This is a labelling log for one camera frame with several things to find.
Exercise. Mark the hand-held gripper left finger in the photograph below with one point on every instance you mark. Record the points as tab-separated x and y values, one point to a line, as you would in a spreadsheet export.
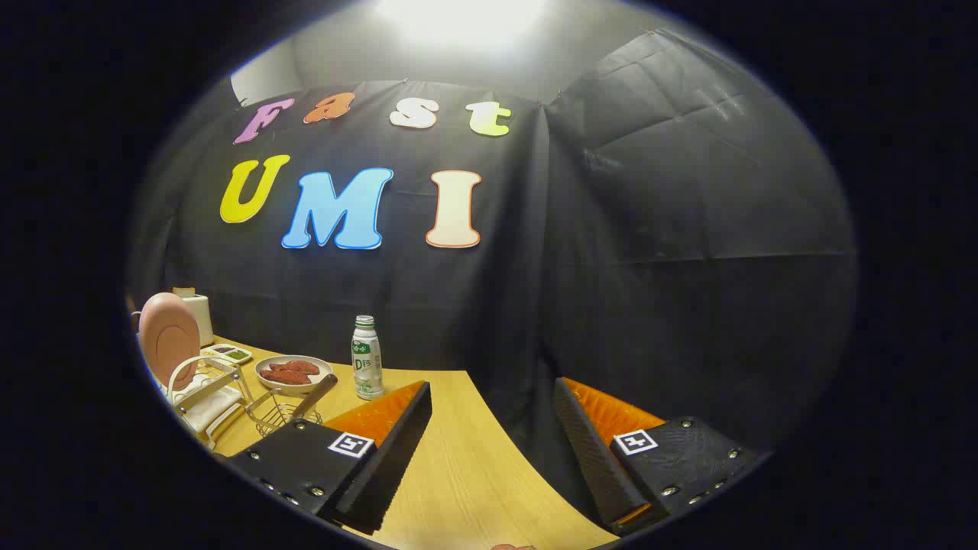
397	451

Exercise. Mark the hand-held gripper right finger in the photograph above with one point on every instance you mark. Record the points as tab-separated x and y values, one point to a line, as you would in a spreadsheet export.
588	451

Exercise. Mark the pink plate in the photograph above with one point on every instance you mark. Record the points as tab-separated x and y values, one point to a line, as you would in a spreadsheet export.
168	340

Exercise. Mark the beige plate with meat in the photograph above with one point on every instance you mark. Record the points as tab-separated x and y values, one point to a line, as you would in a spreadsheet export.
321	367

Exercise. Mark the white divided bean dish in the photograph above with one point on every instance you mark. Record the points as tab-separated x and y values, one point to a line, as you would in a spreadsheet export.
228	354

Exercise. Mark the white green-label bottle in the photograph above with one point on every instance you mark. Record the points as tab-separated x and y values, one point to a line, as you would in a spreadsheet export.
367	367

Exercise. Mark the red meat piece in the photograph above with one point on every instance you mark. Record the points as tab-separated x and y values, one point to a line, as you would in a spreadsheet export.
284	377
294	367

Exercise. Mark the cream toaster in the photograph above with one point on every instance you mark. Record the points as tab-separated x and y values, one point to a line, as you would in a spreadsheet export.
203	321

